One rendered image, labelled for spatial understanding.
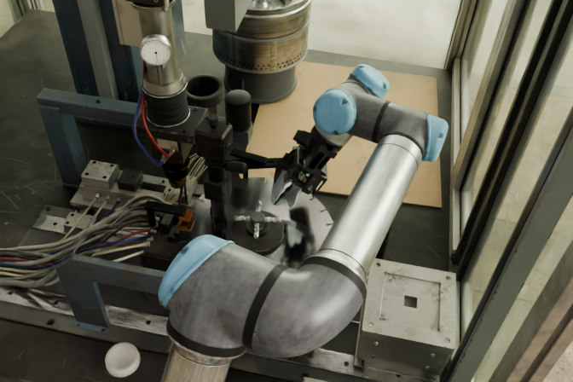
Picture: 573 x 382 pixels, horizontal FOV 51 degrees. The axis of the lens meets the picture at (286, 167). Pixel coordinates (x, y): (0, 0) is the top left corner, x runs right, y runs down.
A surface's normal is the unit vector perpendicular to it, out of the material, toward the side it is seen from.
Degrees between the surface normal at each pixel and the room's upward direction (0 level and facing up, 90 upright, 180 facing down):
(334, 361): 0
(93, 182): 90
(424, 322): 0
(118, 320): 0
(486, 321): 90
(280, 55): 90
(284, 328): 53
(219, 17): 90
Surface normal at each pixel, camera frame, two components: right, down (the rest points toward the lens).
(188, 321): -0.50, -0.01
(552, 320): -0.21, 0.68
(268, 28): 0.16, 0.69
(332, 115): -0.40, 0.29
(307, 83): 0.04, -0.71
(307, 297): 0.22, -0.53
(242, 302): -0.25, -0.19
